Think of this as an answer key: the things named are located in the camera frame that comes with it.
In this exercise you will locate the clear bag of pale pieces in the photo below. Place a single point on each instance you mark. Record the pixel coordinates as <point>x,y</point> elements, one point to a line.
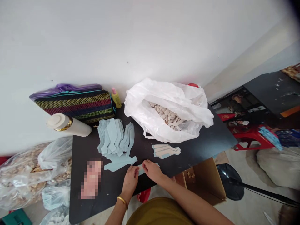
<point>57,218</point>

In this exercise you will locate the person's right fingers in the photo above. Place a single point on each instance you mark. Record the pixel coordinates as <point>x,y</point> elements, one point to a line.
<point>146,164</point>

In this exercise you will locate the person's left hand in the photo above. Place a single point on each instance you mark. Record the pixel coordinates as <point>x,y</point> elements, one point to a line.
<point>129,180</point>

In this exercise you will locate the yellow spray bottle pink cap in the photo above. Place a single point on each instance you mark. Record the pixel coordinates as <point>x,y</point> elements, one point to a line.
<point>116,98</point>

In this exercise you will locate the purple plastic bag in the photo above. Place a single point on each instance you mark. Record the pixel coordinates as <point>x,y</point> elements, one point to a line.
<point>63,88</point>

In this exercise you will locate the cardboard box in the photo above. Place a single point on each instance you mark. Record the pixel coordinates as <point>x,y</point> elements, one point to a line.
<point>206,182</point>

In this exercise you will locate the white plastic bag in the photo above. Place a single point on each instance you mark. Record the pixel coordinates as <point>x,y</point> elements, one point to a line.
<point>187,103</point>

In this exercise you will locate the person's right hand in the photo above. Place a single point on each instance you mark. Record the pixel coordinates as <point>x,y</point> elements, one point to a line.
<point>153,171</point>

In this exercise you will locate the red object behind white bag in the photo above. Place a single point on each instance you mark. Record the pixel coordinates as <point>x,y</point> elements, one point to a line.
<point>193,84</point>

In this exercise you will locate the person's body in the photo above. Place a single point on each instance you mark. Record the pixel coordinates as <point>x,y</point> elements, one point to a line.
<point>159,212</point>

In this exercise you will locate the translucent white knotted bag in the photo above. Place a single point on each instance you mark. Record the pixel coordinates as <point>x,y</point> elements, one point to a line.
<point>55,152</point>

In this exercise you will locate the red plastic stool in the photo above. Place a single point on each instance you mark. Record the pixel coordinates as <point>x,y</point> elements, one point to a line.
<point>248,134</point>

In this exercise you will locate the person's left thumb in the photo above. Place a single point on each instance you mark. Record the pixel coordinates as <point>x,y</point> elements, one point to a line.
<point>136,171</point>

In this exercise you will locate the rainbow striped mesh cushion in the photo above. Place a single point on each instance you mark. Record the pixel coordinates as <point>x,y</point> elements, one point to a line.
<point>77,105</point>

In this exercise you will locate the black cabinet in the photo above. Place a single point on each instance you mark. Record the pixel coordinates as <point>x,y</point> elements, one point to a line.
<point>269,93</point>

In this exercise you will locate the long light blue strip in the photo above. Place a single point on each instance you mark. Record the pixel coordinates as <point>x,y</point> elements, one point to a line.
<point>119,163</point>

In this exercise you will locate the pile of light blue strips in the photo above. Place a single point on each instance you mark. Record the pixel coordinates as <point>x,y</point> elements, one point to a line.
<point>114,138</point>

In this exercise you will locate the clear bag of tan scraps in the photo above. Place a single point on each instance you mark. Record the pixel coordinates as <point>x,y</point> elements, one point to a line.
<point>18,171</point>

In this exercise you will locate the person's left fingers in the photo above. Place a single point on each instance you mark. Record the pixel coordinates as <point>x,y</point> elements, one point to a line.
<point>130,167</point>

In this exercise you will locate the red plastic bag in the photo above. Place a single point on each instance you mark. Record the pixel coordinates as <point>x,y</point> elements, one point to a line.
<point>144,196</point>

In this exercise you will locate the black standing fan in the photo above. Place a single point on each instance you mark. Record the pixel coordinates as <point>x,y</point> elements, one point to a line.
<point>230,181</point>

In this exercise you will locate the blue packets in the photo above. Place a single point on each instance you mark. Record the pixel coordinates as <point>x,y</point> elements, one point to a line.
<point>272,137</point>

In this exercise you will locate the small stack of beige-backed strips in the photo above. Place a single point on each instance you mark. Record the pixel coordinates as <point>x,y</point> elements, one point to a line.
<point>166,151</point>

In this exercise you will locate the green box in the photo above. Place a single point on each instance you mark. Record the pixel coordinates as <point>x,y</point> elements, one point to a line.
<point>15,218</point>

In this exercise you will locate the white sack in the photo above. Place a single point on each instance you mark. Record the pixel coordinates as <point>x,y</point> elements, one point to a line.
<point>279,166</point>

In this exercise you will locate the heap of beige cut pieces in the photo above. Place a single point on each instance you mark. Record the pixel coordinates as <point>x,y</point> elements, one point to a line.
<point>170,116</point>

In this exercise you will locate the clear bag of bluish pieces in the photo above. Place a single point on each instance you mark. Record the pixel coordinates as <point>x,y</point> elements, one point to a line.
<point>56,196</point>

